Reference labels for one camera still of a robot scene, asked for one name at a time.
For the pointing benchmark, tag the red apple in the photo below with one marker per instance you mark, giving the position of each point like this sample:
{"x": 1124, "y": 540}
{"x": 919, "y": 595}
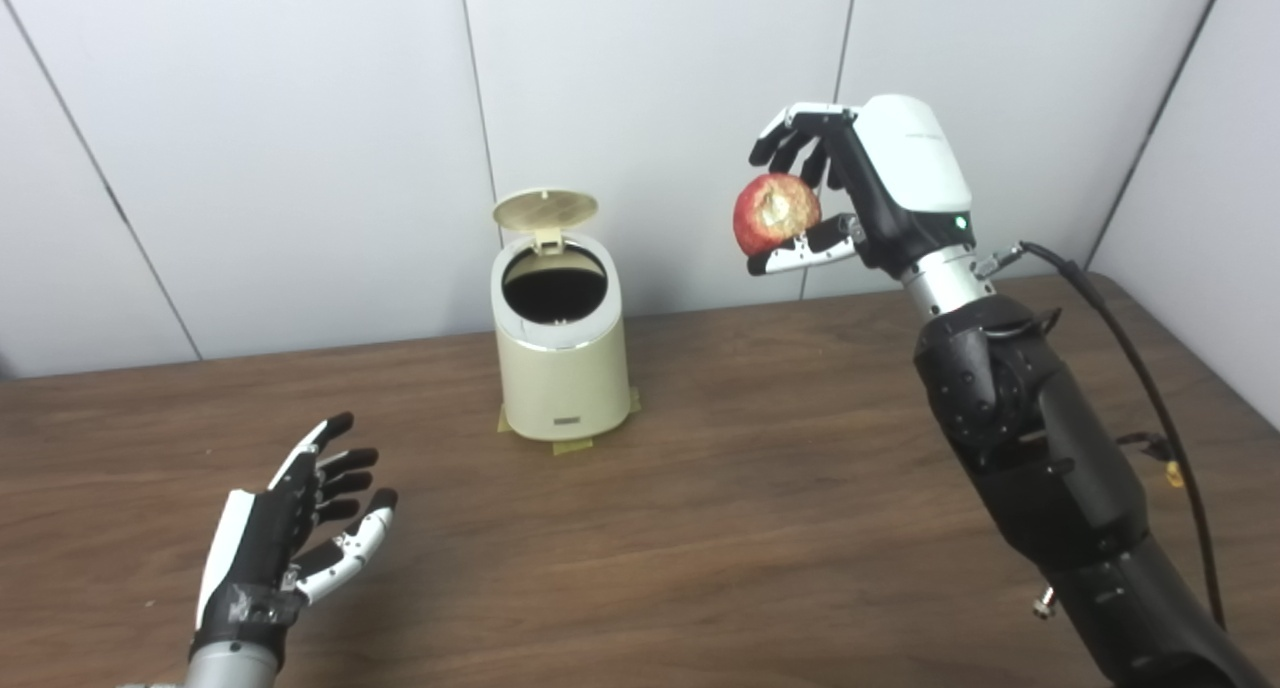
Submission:
{"x": 775, "y": 213}

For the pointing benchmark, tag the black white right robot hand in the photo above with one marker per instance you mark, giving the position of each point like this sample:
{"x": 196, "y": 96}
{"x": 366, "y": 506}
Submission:
{"x": 910, "y": 168}

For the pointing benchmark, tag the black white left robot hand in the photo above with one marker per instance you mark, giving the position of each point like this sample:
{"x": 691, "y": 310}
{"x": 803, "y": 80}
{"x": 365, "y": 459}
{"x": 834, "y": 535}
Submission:
{"x": 255, "y": 548}

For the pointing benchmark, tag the cream round bin lid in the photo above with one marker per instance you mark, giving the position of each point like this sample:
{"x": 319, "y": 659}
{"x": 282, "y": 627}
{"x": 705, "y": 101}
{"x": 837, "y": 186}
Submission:
{"x": 545, "y": 210}

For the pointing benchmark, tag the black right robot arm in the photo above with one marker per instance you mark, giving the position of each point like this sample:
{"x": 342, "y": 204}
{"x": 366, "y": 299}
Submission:
{"x": 1050, "y": 458}

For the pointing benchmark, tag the cream-colored round bin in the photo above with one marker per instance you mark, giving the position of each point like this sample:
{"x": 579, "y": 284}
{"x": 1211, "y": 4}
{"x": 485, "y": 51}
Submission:
{"x": 565, "y": 388}

